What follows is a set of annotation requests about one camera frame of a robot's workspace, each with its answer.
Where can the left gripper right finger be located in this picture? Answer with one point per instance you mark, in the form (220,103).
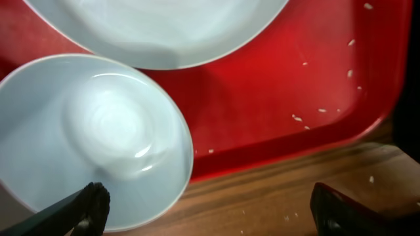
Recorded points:
(335,214)

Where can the small green saucer bowl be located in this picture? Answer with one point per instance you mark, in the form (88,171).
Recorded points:
(71,119)

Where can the light blue plate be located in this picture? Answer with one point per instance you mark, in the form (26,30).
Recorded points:
(159,34)

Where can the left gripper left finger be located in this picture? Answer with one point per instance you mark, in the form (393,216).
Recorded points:
(82,213)

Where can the red plastic serving tray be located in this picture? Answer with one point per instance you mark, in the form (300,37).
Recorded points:
(322,73)

